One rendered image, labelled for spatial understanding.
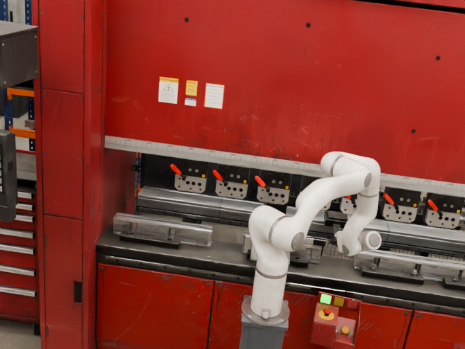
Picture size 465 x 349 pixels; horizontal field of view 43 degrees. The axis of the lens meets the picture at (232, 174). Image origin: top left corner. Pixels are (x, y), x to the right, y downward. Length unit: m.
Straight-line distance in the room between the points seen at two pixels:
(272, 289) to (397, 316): 0.96
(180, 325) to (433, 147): 1.51
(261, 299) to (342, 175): 0.56
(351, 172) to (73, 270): 1.44
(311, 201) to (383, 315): 1.00
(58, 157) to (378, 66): 1.45
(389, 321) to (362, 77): 1.20
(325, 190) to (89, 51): 1.11
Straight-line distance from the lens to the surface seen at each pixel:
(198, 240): 2.97
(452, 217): 2.93
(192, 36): 2.63
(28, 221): 3.35
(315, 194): 2.22
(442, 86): 2.70
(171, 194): 3.24
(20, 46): 2.31
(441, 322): 3.09
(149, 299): 3.06
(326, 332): 2.77
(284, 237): 2.09
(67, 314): 3.12
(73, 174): 2.73
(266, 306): 2.29
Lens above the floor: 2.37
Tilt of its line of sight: 23 degrees down
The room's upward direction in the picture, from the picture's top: 6 degrees clockwise
